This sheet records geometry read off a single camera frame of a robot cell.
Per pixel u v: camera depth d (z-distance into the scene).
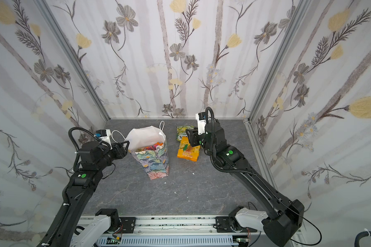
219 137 0.50
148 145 0.93
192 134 0.61
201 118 0.59
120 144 0.66
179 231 0.74
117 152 0.64
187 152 0.95
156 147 0.87
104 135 0.64
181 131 1.08
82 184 0.50
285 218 0.38
